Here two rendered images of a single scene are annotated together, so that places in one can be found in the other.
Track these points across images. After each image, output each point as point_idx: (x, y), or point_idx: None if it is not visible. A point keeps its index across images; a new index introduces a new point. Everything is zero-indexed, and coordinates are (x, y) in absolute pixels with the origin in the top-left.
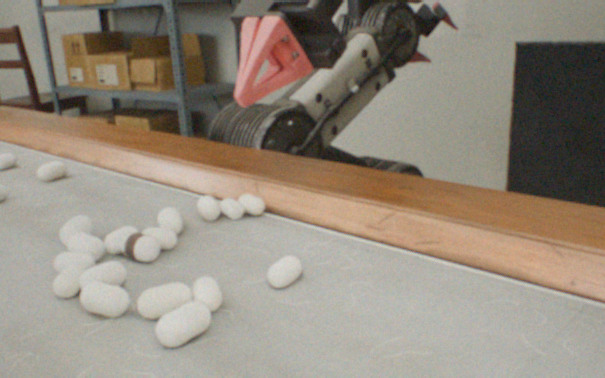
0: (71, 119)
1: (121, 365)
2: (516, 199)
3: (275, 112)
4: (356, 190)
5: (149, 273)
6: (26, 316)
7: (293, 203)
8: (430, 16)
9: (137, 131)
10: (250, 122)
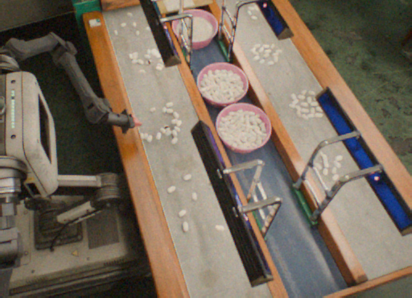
0: (152, 257)
1: (177, 105)
2: (111, 104)
3: (107, 173)
4: None
5: (167, 123)
6: (185, 121)
7: (136, 130)
8: None
9: (139, 209)
10: (113, 180)
